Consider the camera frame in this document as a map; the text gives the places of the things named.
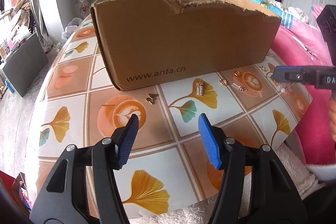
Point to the blue patterned blanket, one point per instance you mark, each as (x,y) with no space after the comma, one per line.
(288,14)

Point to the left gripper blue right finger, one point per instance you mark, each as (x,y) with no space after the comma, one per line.
(274,197)

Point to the brown cardboard box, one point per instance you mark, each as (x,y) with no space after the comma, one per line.
(149,42)

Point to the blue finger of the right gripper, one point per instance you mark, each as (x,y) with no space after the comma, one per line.
(286,74)

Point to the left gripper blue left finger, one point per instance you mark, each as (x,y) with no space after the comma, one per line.
(63,196)

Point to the operator right hand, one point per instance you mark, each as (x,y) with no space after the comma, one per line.
(332,116)

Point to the pink floral bed quilt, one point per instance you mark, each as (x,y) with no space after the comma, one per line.
(309,59)

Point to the pink fluffy towel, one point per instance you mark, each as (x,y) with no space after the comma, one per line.
(305,182)

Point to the gold rectangular drop earring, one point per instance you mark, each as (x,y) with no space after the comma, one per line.
(199,89)

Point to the grey low cabinet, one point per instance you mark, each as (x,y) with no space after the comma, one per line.
(24,65)

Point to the gold heart pendant earring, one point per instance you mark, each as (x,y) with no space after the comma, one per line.
(224,82)

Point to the white plastic bag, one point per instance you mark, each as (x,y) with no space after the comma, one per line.
(70,28)

